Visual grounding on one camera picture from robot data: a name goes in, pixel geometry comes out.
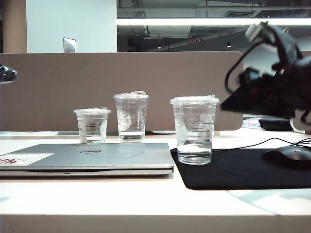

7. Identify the wide brown desk divider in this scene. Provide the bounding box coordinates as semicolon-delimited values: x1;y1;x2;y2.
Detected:
0;50;244;133

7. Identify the white red laptop sticker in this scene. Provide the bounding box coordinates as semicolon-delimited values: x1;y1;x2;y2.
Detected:
0;153;54;166

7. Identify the black computer mouse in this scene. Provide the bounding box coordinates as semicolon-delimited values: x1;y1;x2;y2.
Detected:
261;145;311;168

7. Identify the tall clear Starbucks cup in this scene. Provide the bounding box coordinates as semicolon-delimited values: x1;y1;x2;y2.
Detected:
113;90;150;143

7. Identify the black mouse pad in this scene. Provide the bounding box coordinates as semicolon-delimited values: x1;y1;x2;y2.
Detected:
170;147;311;191

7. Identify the long ceiling light strip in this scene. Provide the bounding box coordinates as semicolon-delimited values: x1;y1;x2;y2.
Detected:
116;18;311;26

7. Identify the black round cushion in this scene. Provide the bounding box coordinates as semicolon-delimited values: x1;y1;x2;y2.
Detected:
258;117;292;132

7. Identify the clear lidded plastic coffee cup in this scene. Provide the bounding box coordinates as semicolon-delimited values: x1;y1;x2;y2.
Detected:
170;94;221;165

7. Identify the black mouse cable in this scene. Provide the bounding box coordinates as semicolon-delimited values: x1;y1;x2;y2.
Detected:
211;137;311;155

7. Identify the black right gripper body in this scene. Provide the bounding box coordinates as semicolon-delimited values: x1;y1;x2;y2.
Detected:
255;65;299;119

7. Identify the colourful printed mat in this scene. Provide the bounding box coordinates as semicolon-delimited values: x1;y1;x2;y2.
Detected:
242;116;262;129

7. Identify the silver Dell laptop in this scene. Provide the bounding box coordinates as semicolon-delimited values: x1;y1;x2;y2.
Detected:
0;142;174;177

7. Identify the metal wall plate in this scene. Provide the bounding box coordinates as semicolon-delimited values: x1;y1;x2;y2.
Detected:
63;37;77;53

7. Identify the short clear cup with label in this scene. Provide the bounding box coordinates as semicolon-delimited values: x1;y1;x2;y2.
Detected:
73;106;112;144

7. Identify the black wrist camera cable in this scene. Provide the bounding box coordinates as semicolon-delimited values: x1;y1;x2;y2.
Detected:
224;40;259;94

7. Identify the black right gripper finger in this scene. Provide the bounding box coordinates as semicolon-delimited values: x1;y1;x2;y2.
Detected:
220;84;258;114
239;67;262;84

